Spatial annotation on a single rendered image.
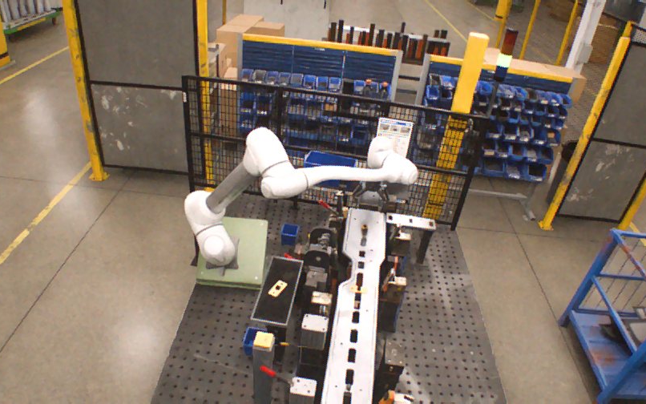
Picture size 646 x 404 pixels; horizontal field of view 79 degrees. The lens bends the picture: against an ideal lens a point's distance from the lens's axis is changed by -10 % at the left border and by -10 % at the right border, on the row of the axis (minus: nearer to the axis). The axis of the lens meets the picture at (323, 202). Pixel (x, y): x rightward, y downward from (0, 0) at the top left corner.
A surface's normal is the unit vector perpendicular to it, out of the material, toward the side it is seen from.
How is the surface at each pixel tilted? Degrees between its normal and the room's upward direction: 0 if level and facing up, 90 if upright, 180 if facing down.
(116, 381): 0
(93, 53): 90
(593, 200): 89
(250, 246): 42
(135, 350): 0
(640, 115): 91
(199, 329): 0
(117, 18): 90
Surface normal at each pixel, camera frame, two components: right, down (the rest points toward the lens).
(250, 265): 0.07, -0.23
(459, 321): 0.10, -0.82
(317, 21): -0.05, 0.56
